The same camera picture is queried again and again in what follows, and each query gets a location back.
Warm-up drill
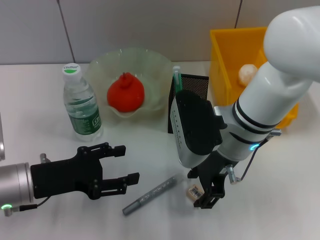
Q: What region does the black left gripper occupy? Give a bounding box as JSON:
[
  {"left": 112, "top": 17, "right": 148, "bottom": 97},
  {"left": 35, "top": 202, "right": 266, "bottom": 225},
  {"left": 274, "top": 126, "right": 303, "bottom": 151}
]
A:
[{"left": 29, "top": 142, "right": 140, "bottom": 200}]

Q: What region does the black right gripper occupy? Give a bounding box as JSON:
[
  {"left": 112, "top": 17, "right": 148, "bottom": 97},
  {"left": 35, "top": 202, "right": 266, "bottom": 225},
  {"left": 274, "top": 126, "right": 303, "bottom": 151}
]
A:
[{"left": 187, "top": 149, "right": 236, "bottom": 210}]

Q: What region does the clear water bottle green label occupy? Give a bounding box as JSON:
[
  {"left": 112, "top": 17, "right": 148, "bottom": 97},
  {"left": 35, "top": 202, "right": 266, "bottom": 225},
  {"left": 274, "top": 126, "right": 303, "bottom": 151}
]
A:
[{"left": 62, "top": 63, "right": 104, "bottom": 143}]

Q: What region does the mint green pen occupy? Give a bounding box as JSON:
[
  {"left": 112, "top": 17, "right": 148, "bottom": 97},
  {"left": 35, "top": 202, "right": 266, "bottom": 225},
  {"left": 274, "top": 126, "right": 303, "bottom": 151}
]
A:
[{"left": 172, "top": 65, "right": 185, "bottom": 95}]

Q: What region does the white garlic bulb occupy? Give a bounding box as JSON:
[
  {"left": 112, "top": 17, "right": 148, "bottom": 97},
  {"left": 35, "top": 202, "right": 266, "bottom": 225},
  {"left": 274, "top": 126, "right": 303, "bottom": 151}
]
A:
[{"left": 237, "top": 64, "right": 258, "bottom": 87}]

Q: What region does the beige eraser with barcode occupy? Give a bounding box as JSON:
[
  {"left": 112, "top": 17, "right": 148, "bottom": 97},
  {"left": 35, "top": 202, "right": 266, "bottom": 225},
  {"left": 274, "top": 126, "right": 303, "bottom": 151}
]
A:
[{"left": 186, "top": 184, "right": 204, "bottom": 201}]

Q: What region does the silver grey marker pen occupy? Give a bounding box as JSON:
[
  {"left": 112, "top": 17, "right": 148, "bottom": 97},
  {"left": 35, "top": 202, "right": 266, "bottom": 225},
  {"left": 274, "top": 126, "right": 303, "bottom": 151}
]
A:
[{"left": 121, "top": 176, "right": 178, "bottom": 216}]

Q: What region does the orange fruit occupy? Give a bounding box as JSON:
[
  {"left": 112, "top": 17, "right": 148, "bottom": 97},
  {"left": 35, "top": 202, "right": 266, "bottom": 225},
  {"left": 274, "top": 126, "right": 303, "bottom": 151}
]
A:
[{"left": 106, "top": 71, "right": 146, "bottom": 113}]

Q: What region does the black mesh pen holder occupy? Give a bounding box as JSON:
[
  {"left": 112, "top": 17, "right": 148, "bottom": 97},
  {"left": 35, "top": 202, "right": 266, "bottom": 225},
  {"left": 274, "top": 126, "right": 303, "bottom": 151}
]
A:
[{"left": 167, "top": 73, "right": 210, "bottom": 135}]

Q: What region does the translucent glass fruit bowl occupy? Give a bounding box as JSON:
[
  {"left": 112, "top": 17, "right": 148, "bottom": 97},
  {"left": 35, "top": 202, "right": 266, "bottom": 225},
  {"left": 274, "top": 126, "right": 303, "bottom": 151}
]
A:
[{"left": 86, "top": 47, "right": 173, "bottom": 120}]

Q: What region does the yellow plastic storage bin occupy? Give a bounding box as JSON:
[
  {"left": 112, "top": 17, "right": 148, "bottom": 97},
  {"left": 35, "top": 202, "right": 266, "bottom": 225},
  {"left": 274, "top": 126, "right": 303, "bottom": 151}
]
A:
[{"left": 209, "top": 26, "right": 300, "bottom": 130}]

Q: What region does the right gripper cable with connector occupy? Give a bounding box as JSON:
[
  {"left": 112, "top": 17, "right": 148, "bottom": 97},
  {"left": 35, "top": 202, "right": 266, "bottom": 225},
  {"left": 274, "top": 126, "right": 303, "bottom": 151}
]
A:
[{"left": 225, "top": 128, "right": 283, "bottom": 185}]

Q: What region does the gripper cable with connector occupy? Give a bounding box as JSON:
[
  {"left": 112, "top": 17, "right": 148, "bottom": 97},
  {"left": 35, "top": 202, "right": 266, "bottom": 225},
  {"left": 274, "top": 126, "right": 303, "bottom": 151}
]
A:
[
  {"left": 225, "top": 128, "right": 283, "bottom": 185},
  {"left": 1, "top": 196, "right": 50, "bottom": 217}
]

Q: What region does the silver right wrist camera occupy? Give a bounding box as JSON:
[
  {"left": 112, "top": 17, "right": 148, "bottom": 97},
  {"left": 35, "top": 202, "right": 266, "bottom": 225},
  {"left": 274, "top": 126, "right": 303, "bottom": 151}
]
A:
[{"left": 169, "top": 89, "right": 225, "bottom": 169}]

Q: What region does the left gripper cable with connector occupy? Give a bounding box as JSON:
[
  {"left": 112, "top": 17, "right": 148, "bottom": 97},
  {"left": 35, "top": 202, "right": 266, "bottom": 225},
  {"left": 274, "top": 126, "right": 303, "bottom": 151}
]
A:
[{"left": 1, "top": 196, "right": 50, "bottom": 217}]

